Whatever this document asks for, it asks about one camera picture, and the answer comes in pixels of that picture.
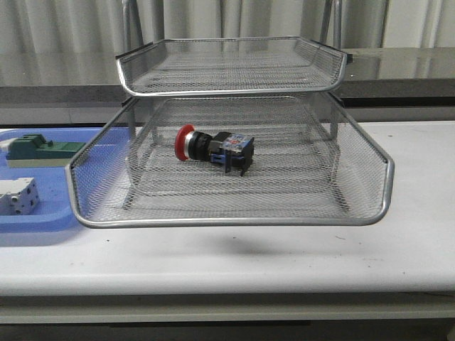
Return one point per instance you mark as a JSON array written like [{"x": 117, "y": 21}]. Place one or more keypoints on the red emergency stop button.
[{"x": 225, "y": 148}]

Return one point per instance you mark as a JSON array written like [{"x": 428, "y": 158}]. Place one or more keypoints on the white electrical block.
[{"x": 19, "y": 196}]

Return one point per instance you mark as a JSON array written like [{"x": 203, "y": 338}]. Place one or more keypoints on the green and beige block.
[{"x": 33, "y": 150}]

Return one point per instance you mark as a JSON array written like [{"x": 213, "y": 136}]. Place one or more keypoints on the blue plastic tray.
[{"x": 53, "y": 220}]

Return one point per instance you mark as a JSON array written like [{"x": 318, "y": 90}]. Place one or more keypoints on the silver mesh top tray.
[{"x": 213, "y": 66}]

